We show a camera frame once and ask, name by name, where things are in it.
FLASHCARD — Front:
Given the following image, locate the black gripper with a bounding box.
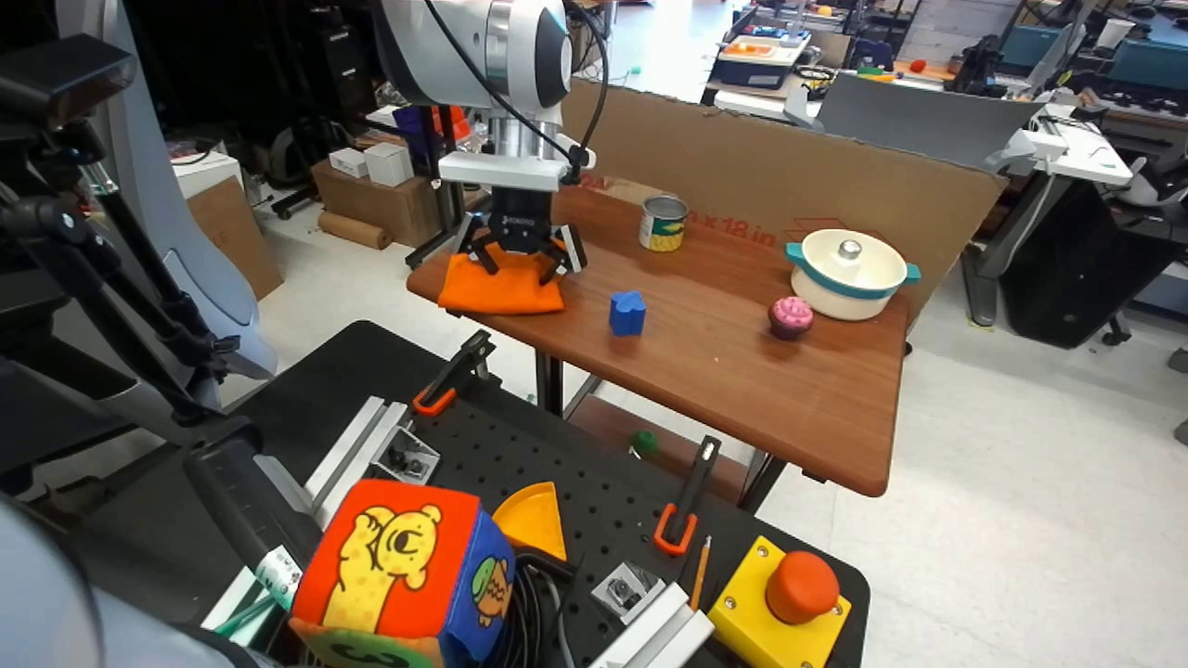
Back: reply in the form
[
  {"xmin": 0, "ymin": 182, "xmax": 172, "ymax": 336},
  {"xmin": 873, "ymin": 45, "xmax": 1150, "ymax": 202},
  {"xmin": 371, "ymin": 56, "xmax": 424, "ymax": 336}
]
[{"xmin": 455, "ymin": 182, "xmax": 586, "ymax": 286}]

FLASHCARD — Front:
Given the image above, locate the orange towel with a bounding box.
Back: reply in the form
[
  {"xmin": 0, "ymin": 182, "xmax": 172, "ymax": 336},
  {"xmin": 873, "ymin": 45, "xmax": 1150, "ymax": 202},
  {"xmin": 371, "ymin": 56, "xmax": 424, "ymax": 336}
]
[{"xmin": 434, "ymin": 245, "xmax": 570, "ymax": 320}]

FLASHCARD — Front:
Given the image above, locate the blue cup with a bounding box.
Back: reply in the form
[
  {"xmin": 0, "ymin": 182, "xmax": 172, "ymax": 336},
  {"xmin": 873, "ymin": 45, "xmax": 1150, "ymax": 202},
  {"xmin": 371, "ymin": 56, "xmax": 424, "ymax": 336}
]
[{"xmin": 606, "ymin": 289, "xmax": 649, "ymax": 336}]

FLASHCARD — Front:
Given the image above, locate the orange black clamp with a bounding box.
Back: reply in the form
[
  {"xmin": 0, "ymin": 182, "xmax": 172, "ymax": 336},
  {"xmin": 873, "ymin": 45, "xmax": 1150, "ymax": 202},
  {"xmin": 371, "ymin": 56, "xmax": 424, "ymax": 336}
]
[
  {"xmin": 649, "ymin": 429, "xmax": 726, "ymax": 559},
  {"xmin": 408, "ymin": 328, "xmax": 502, "ymax": 424}
]

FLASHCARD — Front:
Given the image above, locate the yellow green food can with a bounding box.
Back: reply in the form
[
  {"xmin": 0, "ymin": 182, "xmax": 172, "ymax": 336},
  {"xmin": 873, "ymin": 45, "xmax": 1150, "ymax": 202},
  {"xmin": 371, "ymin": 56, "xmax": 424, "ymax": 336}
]
[{"xmin": 638, "ymin": 192, "xmax": 691, "ymax": 257}]

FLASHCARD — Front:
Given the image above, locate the open cardboard box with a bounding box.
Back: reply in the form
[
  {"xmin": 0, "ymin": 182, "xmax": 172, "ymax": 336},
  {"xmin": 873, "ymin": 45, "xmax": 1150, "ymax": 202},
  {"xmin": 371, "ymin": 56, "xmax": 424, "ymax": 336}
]
[{"xmin": 308, "ymin": 157, "xmax": 444, "ymax": 250}]

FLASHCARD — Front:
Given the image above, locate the brown cardboard roll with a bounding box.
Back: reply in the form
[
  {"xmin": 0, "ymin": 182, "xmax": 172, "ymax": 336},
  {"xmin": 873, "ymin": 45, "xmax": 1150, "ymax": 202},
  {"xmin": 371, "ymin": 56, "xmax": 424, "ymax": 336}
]
[{"xmin": 316, "ymin": 203, "xmax": 394, "ymax": 251}]

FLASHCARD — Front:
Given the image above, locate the white small box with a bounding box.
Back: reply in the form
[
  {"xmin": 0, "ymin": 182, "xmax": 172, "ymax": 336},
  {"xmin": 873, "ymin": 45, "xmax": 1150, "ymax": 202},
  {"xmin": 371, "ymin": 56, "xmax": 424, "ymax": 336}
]
[{"xmin": 324, "ymin": 135, "xmax": 418, "ymax": 191}]

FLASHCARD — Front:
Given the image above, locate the black white fiducial tag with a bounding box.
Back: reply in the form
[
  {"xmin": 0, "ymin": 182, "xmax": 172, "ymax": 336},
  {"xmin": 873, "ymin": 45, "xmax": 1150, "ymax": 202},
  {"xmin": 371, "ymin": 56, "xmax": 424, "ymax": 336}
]
[
  {"xmin": 586, "ymin": 559, "xmax": 667, "ymax": 625},
  {"xmin": 367, "ymin": 424, "xmax": 444, "ymax": 486}
]

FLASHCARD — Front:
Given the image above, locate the black perforated robot table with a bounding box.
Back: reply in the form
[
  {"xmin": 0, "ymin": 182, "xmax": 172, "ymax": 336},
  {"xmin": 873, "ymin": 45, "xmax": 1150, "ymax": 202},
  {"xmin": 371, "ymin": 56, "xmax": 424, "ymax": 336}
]
[{"xmin": 21, "ymin": 320, "xmax": 873, "ymax": 668}]

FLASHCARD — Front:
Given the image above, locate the orange wedge block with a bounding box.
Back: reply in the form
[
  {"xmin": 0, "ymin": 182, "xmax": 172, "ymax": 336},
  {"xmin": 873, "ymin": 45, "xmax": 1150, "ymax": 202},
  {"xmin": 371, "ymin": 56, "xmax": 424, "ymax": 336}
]
[{"xmin": 491, "ymin": 479, "xmax": 576, "ymax": 568}]

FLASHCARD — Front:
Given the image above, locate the pink small cup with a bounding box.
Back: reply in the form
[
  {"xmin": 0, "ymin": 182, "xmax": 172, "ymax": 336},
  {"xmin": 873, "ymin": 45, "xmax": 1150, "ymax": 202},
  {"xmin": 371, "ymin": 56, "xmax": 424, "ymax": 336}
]
[{"xmin": 766, "ymin": 292, "xmax": 818, "ymax": 346}]

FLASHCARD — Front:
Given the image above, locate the large cardboard back panel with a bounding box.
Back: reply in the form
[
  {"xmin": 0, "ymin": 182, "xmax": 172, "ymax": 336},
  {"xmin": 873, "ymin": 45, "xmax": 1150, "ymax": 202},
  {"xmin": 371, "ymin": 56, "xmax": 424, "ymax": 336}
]
[{"xmin": 561, "ymin": 77, "xmax": 1011, "ymax": 341}]

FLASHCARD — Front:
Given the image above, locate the brown cardboard box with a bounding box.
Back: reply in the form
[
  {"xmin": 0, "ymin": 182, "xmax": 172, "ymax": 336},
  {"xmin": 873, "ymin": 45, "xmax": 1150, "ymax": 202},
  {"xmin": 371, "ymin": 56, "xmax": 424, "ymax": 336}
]
[{"xmin": 180, "ymin": 174, "xmax": 285, "ymax": 304}]

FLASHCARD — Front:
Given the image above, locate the white pot teal rim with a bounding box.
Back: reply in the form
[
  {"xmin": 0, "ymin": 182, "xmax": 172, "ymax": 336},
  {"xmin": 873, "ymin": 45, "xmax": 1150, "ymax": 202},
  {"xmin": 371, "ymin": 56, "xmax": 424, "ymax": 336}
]
[{"xmin": 784, "ymin": 233, "xmax": 929, "ymax": 328}]

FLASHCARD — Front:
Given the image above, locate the white pot lid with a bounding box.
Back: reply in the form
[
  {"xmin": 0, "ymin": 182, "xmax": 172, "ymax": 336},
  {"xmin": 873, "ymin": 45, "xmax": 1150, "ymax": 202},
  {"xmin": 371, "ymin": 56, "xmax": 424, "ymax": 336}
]
[{"xmin": 798, "ymin": 226, "xmax": 908, "ymax": 286}]

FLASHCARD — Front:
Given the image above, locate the colourful plush bear cube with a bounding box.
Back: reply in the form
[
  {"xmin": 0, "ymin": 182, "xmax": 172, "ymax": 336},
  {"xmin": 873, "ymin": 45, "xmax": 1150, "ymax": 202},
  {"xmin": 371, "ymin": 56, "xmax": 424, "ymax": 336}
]
[{"xmin": 285, "ymin": 476, "xmax": 523, "ymax": 668}]

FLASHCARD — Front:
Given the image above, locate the orange pencil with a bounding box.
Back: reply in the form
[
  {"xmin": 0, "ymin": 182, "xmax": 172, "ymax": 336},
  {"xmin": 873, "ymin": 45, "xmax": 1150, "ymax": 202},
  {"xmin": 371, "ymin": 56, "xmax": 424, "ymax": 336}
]
[{"xmin": 681, "ymin": 529, "xmax": 720, "ymax": 612}]

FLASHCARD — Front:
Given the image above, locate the blue grey office chair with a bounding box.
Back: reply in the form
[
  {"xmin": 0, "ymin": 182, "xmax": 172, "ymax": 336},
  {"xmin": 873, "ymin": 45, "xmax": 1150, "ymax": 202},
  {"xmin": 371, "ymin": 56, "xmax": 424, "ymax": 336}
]
[{"xmin": 53, "ymin": 0, "xmax": 279, "ymax": 377}]

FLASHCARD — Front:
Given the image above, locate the white green packet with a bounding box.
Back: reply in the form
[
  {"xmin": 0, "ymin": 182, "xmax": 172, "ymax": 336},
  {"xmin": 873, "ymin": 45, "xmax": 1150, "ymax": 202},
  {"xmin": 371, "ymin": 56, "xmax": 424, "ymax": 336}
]
[{"xmin": 200, "ymin": 541, "xmax": 308, "ymax": 649}]

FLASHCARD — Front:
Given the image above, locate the grey white background desk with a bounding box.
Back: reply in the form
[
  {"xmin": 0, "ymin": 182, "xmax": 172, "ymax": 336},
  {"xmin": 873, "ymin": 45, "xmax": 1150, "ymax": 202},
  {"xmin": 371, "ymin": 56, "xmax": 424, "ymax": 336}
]
[{"xmin": 813, "ymin": 71, "xmax": 1134, "ymax": 192}]

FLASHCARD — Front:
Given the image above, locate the yellow box red button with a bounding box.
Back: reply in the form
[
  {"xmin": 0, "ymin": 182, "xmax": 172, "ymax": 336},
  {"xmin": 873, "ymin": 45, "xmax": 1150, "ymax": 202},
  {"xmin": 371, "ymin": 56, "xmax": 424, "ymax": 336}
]
[{"xmin": 705, "ymin": 533, "xmax": 858, "ymax": 668}]

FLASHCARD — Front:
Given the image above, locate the grey rounded cover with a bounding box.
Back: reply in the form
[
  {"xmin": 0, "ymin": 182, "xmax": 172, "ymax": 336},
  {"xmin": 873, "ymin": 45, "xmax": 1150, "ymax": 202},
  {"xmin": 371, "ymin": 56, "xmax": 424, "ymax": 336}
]
[{"xmin": 0, "ymin": 497, "xmax": 256, "ymax": 668}]

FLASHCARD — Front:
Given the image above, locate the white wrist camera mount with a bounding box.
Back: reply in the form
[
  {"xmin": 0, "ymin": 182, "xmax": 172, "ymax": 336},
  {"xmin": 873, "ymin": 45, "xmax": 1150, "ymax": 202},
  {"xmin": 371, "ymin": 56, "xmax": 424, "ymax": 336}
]
[{"xmin": 434, "ymin": 144, "xmax": 597, "ymax": 197}]

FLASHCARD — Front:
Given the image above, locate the black frame of wooden table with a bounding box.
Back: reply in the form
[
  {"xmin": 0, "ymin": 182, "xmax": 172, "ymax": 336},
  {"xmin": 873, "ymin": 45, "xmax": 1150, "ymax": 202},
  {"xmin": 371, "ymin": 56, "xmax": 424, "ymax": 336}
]
[{"xmin": 532, "ymin": 348, "xmax": 790, "ymax": 516}]

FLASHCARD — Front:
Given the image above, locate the aluminium rail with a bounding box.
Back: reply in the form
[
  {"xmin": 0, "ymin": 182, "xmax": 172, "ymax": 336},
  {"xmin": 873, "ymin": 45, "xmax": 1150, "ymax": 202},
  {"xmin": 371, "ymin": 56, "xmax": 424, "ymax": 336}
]
[
  {"xmin": 300, "ymin": 395, "xmax": 410, "ymax": 529},
  {"xmin": 591, "ymin": 579, "xmax": 720, "ymax": 668}
]

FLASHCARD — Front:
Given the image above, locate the black cable bundle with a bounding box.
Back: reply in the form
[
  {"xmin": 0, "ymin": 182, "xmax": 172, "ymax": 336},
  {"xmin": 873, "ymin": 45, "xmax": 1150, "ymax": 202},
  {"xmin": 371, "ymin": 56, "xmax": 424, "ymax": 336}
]
[{"xmin": 502, "ymin": 548, "xmax": 579, "ymax": 668}]

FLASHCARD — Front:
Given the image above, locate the black camera tripod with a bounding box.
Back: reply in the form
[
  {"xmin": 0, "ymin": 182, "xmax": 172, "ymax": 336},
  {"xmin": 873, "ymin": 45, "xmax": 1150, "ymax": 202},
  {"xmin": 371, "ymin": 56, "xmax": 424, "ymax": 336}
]
[{"xmin": 0, "ymin": 35, "xmax": 267, "ymax": 502}]

